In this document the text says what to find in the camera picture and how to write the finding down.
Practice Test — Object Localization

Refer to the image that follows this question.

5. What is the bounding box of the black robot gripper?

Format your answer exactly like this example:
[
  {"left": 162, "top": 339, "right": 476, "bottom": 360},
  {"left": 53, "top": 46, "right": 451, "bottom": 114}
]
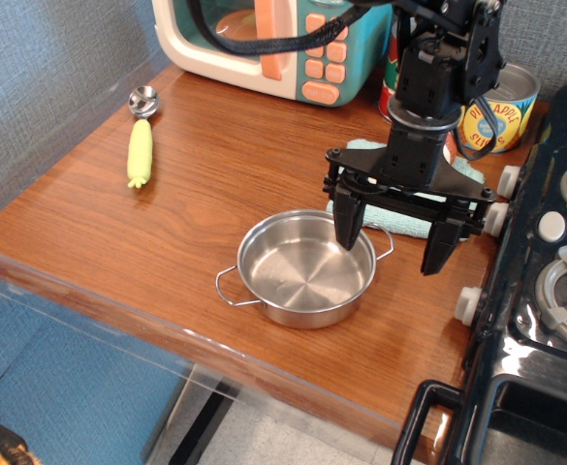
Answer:
[{"left": 324, "top": 103, "right": 496, "bottom": 276}]

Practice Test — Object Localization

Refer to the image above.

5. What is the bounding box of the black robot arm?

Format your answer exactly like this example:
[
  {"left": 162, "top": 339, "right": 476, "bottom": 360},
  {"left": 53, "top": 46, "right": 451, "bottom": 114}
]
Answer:
[{"left": 324, "top": 1, "right": 506, "bottom": 275}]

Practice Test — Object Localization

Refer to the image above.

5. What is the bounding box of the stainless steel pot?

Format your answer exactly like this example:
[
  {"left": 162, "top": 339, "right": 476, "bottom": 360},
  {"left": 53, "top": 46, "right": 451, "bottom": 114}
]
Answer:
[{"left": 215, "top": 209, "right": 394, "bottom": 329}]

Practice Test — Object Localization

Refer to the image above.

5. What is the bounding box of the light teal folded cloth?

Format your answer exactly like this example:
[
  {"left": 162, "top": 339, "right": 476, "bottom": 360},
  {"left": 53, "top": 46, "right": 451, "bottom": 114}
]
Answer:
[{"left": 326, "top": 139, "right": 486, "bottom": 239}]

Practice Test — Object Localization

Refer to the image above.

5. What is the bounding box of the white stove knob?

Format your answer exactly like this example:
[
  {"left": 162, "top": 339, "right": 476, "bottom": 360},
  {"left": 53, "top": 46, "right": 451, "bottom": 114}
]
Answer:
[
  {"left": 496, "top": 165, "right": 520, "bottom": 200},
  {"left": 455, "top": 287, "right": 482, "bottom": 326},
  {"left": 484, "top": 202, "right": 509, "bottom": 237}
]

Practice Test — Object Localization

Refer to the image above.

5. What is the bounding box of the tomato sauce can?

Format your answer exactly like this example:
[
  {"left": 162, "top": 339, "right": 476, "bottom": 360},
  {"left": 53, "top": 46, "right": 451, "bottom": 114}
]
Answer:
[{"left": 379, "top": 13, "right": 398, "bottom": 121}]

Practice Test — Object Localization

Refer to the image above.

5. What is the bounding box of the teal toy microwave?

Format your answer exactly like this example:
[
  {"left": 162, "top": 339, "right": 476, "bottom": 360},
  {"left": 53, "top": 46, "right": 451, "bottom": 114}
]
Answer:
[{"left": 153, "top": 1, "right": 392, "bottom": 108}]

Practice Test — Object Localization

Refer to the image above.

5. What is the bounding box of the pineapple slices can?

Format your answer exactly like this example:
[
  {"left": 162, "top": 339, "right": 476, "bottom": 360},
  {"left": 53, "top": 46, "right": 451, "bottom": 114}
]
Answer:
[{"left": 458, "top": 64, "right": 540, "bottom": 154}]

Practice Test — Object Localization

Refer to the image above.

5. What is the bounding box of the black toy stove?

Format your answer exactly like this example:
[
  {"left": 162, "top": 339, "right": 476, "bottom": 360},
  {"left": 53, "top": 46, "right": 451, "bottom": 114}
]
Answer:
[{"left": 393, "top": 85, "right": 567, "bottom": 464}]

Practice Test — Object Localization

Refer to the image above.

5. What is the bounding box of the black braided cable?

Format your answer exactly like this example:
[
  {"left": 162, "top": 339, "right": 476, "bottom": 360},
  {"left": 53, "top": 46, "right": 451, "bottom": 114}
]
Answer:
[{"left": 185, "top": 0, "right": 376, "bottom": 57}]

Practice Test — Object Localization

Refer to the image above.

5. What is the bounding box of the spoon with yellow-green handle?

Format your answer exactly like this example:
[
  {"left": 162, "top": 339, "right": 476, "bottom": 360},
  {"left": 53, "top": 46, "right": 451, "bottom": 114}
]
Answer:
[{"left": 127, "top": 85, "right": 159, "bottom": 189}]

